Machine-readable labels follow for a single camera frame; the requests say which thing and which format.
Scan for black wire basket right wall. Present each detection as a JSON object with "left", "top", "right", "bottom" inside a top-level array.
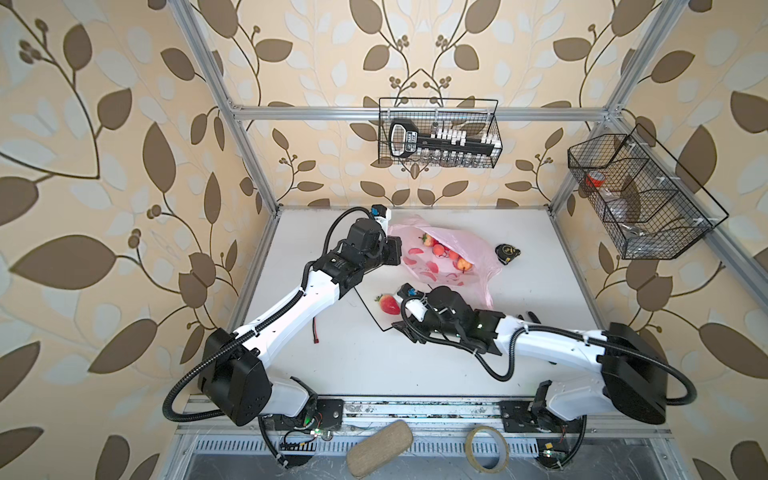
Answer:
[{"left": 567, "top": 124, "right": 729, "bottom": 260}]

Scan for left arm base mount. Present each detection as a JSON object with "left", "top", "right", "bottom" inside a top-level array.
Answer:
[{"left": 265, "top": 397, "right": 345, "bottom": 432}]

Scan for black wire basket wall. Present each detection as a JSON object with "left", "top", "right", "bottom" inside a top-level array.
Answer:
[
  {"left": 377, "top": 96, "right": 503, "bottom": 169},
  {"left": 567, "top": 124, "right": 729, "bottom": 260}
]

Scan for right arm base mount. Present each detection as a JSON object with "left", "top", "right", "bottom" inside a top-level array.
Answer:
[{"left": 498, "top": 400, "right": 582, "bottom": 435}]

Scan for beige oval sponge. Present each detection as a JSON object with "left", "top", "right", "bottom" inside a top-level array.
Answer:
[{"left": 346, "top": 420, "right": 414, "bottom": 479}]

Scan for red fake fruits in bag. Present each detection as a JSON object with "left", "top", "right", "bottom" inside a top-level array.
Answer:
[{"left": 421, "top": 233, "right": 474, "bottom": 272}]

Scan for black wire basket back wall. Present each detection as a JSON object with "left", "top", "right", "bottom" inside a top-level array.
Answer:
[{"left": 377, "top": 96, "right": 503, "bottom": 169}]

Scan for white square plate black rim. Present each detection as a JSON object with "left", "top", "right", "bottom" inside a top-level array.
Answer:
[{"left": 354, "top": 288, "right": 409, "bottom": 334}]

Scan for clear tape roll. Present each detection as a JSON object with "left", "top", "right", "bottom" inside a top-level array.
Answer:
[{"left": 464, "top": 426, "right": 510, "bottom": 474}]

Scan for black tape measure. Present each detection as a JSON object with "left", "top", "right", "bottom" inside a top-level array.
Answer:
[{"left": 495, "top": 244, "right": 521, "bottom": 265}]

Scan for pink plastic bag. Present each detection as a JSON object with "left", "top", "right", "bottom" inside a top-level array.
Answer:
[{"left": 388, "top": 215, "right": 502, "bottom": 309}]

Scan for black socket set tool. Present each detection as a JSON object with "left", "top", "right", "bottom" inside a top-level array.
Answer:
[{"left": 384, "top": 119, "right": 502, "bottom": 160}]

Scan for black connector board with wires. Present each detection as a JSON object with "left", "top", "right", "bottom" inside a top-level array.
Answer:
[{"left": 311, "top": 318, "right": 320, "bottom": 344}]

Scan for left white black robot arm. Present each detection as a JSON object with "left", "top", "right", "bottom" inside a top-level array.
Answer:
[{"left": 162, "top": 204, "right": 402, "bottom": 426}]

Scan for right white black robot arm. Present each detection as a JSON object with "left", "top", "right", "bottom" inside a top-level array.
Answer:
[{"left": 394, "top": 284, "right": 698, "bottom": 425}]

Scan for orange black pliers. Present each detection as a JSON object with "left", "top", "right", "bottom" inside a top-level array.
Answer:
[{"left": 517, "top": 311, "right": 541, "bottom": 325}]

